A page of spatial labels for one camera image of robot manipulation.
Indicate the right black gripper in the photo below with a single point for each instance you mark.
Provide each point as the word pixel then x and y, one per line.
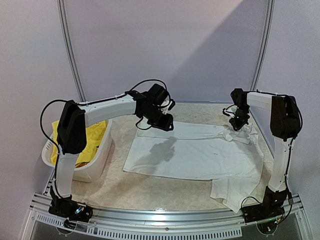
pixel 238 122

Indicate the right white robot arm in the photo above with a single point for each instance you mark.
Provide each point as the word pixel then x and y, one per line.
pixel 285 125

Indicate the white t-shirt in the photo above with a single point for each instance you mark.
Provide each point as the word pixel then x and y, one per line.
pixel 231 160

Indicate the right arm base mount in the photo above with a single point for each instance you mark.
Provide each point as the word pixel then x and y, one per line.
pixel 257 212

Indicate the front aluminium rail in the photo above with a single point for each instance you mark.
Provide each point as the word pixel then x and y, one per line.
pixel 123 224

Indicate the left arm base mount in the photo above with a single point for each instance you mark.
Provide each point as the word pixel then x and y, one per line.
pixel 69 209

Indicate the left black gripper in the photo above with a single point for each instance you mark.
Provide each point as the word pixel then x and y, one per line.
pixel 166 125

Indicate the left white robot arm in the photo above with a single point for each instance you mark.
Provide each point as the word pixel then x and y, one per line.
pixel 152 105

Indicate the white plastic laundry basket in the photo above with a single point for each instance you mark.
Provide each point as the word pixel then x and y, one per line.
pixel 93 170

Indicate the yellow garment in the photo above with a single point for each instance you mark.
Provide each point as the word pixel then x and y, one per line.
pixel 94 136

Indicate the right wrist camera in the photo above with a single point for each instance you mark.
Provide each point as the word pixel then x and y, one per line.
pixel 228 113

